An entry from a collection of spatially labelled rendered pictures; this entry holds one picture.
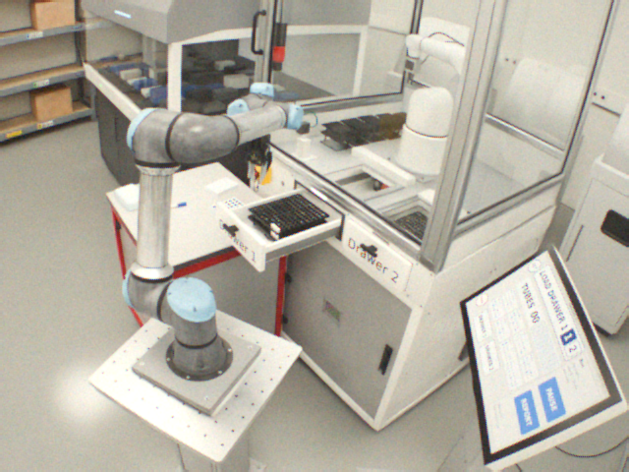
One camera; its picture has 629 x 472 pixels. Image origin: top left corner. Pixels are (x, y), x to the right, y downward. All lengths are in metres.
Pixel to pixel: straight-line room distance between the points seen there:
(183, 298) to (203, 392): 0.25
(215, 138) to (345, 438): 1.46
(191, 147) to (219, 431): 0.68
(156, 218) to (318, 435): 1.28
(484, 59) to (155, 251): 0.93
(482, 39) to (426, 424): 1.66
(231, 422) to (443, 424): 1.27
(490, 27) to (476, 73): 0.13
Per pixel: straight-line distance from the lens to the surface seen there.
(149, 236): 1.17
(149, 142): 1.09
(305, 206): 1.71
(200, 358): 1.24
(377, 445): 2.11
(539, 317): 1.13
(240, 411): 1.23
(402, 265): 1.48
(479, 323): 1.23
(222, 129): 1.06
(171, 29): 2.09
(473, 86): 1.20
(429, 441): 2.18
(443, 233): 1.35
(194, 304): 1.13
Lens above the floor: 1.78
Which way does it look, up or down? 34 degrees down
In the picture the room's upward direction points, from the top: 7 degrees clockwise
